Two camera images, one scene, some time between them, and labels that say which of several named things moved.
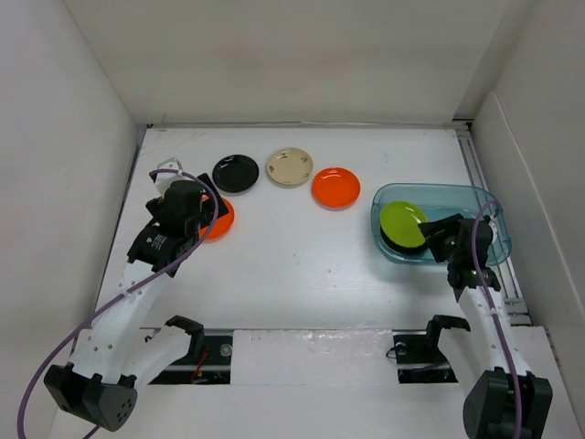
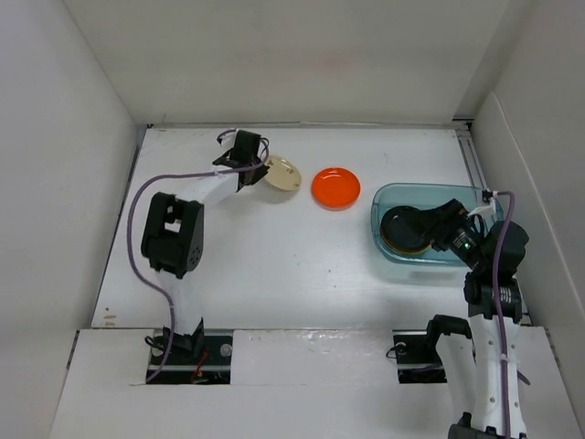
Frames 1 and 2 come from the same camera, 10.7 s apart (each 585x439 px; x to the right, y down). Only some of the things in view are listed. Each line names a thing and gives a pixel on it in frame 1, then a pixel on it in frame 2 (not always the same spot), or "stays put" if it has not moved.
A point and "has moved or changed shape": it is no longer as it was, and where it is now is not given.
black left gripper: x=156 y=204 to x=260 y=174
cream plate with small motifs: x=289 y=167 has moved or changed shape
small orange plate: x=221 y=225 to x=404 y=250
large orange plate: x=335 y=188 stays put
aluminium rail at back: x=388 y=124 stays put
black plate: x=235 y=175 has moved or changed shape
